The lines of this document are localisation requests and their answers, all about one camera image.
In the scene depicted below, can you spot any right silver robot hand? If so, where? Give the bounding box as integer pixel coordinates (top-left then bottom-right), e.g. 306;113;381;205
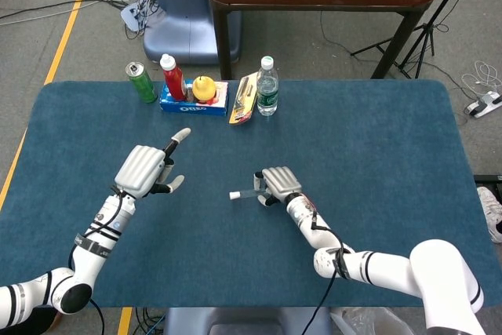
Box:
253;166;303;207

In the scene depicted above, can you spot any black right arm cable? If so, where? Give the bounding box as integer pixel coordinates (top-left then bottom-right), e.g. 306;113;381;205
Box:
300;209;352;335

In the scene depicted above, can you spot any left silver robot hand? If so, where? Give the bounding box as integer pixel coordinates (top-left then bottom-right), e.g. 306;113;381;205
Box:
114;127;192;199

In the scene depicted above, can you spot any clear plastic water bottle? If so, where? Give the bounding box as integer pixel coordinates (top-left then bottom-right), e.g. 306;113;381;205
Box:
256;56;280;117

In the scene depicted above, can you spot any yellow toy pear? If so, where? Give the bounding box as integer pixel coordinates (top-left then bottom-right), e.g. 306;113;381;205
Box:
191;75;217;101

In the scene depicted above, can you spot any clear glass test tube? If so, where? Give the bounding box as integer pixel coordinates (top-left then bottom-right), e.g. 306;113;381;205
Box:
237;187;267;200

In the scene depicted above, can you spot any yellow blister tool pack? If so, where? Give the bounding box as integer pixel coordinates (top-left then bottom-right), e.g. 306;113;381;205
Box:
228;71;260;126

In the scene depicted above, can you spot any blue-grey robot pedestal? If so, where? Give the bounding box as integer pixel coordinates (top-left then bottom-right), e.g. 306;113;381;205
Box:
143;0;241;66

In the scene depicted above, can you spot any blue Oreo cookie box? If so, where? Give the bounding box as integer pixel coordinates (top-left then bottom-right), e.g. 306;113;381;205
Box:
158;78;230;117

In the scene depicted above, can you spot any blue carpet table mat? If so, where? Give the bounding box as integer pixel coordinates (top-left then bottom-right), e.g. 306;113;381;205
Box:
0;79;502;308

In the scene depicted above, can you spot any white sneaker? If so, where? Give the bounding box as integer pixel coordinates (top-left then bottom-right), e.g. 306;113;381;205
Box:
476;186;502;244

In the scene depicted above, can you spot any black tripod stand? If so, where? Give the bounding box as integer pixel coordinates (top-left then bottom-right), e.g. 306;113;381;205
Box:
350;0;487;79

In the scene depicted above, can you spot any clear plastic bag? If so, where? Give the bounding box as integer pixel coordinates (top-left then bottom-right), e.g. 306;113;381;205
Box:
329;306;417;335

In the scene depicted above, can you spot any red ketchup squeeze bottle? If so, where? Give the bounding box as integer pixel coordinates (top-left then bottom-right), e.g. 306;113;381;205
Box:
158;53;188;102

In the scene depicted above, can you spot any grey-blue robot torso base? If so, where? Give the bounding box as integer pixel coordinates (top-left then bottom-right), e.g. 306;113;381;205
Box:
162;306;334;335

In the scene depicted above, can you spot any white power strip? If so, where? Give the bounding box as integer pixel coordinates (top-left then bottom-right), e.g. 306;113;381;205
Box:
464;90;502;118

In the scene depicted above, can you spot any white floor cable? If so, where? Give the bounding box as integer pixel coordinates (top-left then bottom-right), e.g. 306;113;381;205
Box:
461;60;502;95

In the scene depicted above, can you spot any green soda can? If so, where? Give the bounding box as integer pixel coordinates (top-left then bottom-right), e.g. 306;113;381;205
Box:
125;61;158;104

